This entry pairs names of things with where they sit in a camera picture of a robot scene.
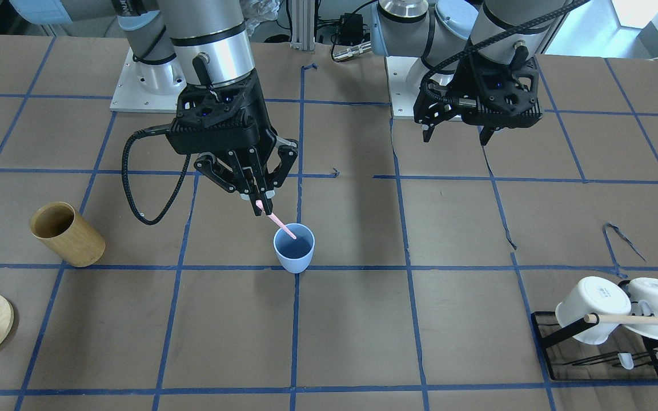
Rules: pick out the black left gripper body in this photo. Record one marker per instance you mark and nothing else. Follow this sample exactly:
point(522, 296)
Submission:
point(453, 85)

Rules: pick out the light blue cup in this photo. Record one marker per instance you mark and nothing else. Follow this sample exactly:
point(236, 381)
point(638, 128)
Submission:
point(294, 255)

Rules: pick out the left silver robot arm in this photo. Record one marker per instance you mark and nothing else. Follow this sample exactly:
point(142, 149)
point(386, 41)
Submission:
point(441, 33)

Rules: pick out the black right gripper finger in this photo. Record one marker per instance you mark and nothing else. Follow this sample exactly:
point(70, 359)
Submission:
point(259, 170)
point(244, 177)

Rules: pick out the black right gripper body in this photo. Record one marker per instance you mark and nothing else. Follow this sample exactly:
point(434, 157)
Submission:
point(259, 117)

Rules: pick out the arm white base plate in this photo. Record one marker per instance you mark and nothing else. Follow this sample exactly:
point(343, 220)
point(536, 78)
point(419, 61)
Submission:
point(403, 79)
point(149, 89)

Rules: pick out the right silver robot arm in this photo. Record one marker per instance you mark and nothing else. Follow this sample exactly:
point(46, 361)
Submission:
point(208, 38)

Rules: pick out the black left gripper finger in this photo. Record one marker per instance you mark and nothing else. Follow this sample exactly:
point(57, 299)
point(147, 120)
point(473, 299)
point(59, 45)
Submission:
point(485, 135)
point(428, 130)

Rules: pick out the pink chopstick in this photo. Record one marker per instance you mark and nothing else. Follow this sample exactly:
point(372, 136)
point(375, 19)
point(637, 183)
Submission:
point(275, 219)

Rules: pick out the white mug near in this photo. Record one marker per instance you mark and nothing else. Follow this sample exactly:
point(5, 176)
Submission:
point(592, 294)

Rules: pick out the bamboo wooden cup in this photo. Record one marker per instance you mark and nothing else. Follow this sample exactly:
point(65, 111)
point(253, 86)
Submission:
point(60, 227)

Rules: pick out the black wire mug rack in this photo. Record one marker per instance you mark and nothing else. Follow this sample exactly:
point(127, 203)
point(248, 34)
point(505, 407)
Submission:
point(597, 347)

